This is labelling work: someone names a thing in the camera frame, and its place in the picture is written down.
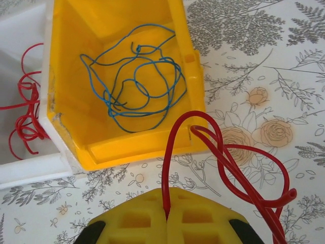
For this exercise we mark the white plastic bin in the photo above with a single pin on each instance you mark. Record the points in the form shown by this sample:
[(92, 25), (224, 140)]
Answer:
[(15, 172)]

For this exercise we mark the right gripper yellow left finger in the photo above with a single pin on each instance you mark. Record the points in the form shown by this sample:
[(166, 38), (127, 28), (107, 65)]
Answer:
[(132, 218)]

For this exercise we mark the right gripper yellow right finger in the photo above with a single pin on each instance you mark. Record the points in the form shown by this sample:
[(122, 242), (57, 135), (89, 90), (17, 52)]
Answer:
[(203, 221)]

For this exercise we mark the floral tablecloth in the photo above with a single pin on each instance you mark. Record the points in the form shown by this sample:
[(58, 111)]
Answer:
[(254, 50)]

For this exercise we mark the yellow plastic bin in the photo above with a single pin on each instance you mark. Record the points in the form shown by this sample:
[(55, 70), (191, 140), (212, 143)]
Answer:
[(76, 101)]

